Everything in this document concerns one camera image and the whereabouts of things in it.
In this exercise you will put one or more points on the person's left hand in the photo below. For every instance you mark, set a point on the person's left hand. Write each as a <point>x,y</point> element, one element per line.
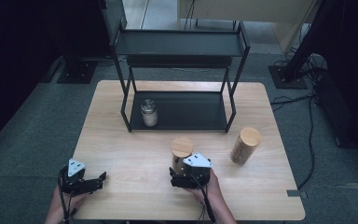
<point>71,205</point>

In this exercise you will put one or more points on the black metal two-tier shelf rack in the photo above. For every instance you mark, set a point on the black metal two-tier shelf rack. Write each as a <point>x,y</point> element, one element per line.
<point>180,77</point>

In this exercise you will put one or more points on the tall jar with wooden lid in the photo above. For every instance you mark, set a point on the tall jar with wooden lid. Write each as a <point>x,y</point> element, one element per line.
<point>245,145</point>

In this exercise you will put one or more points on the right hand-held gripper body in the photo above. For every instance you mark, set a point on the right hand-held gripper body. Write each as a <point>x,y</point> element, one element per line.
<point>195,172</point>

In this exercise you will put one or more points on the beige cabinet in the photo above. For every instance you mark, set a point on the beige cabinet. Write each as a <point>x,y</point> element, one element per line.
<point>254,12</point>

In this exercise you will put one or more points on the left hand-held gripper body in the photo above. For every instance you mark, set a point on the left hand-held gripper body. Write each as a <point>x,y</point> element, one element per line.
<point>76,180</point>

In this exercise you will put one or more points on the person's right hand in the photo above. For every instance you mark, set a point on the person's right hand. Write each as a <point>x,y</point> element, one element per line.
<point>209,193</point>

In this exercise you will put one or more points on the glass jar with metal lid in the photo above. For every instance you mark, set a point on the glass jar with metal lid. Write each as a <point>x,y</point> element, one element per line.
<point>149,113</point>

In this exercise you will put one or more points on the grey tape strip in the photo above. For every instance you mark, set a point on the grey tape strip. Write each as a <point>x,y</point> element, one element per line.
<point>295,193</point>

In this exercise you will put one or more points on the short jar with wooden lid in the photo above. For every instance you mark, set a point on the short jar with wooden lid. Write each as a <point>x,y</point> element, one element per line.
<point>181,148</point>

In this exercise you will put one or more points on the black box on floor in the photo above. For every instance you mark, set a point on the black box on floor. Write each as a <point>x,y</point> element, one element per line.
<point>332,109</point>

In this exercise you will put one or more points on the black stand with square base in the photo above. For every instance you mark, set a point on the black stand with square base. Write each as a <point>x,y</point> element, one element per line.
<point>76,70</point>

